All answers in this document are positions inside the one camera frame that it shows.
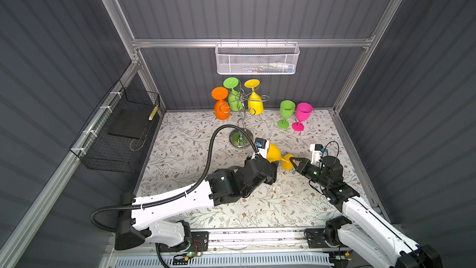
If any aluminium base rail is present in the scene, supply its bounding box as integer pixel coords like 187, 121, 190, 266
114, 217, 406, 253

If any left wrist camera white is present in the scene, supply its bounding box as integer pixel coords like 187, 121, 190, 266
254, 138, 270, 159

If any black wire basket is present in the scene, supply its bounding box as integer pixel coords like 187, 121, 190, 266
70, 83, 161, 173

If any pink wine glass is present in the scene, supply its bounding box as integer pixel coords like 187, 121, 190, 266
292, 102, 313, 132

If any yellow marker in basket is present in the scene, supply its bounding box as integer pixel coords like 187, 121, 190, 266
148, 105, 159, 121

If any black corrugated cable conduit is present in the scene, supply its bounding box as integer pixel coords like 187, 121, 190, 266
90, 124, 259, 268

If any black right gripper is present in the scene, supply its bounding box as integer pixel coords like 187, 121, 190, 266
290, 156, 330, 190

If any white vented cable duct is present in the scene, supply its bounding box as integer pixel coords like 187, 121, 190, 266
113, 252, 333, 268

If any white wire mesh basket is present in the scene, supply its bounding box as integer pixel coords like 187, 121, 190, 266
214, 42, 300, 75

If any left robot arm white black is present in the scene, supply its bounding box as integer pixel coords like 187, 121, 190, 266
115, 156, 278, 251

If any green wine glass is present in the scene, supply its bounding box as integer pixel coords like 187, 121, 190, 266
278, 100, 296, 130
223, 77, 243, 112

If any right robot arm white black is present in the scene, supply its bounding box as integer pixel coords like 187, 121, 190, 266
290, 156, 443, 268

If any chrome wine glass rack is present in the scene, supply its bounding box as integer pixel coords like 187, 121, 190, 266
229, 86, 253, 149

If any orange wine glass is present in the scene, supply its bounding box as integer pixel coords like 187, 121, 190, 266
211, 87, 230, 120

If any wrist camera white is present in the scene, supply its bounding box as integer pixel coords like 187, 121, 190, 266
254, 138, 270, 159
309, 144, 327, 166

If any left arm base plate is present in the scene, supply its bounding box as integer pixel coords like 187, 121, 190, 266
159, 231, 209, 253

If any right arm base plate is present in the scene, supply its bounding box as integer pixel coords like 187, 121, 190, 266
304, 227, 352, 251

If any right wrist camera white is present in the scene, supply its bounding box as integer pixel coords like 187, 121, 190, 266
309, 144, 327, 166

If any yellow wine glass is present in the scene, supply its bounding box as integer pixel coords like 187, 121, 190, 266
244, 79, 264, 115
266, 142, 294, 171

